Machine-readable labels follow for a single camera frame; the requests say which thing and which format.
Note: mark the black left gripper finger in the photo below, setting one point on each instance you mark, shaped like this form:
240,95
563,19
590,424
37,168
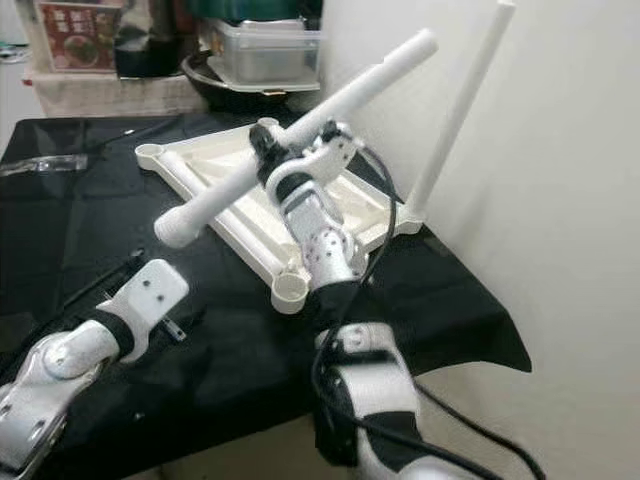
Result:
134,258

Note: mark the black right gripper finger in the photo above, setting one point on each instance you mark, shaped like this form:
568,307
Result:
263,138

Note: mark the white plastic children table top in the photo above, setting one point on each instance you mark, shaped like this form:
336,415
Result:
240,230

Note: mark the black wok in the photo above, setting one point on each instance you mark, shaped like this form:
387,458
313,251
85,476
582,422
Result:
220,95

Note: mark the clear plastic container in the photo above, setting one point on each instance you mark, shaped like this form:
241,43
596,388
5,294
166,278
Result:
265,55

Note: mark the green pot lid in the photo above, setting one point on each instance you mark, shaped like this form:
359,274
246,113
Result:
245,8

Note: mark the green picture box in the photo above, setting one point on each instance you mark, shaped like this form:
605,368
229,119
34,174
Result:
313,10

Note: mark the dark glossy bag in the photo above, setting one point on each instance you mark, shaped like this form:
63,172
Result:
145,38

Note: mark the beige cloth-covered bench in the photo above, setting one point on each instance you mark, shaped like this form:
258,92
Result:
105,95

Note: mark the orange-lid storage box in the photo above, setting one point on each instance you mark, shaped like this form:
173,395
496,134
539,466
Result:
75,35

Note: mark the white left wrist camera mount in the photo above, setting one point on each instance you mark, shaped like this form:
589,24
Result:
155,290

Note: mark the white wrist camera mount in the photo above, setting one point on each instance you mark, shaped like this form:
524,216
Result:
155,290
315,155

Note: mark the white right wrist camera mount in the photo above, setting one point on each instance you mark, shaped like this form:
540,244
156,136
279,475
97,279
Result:
315,155

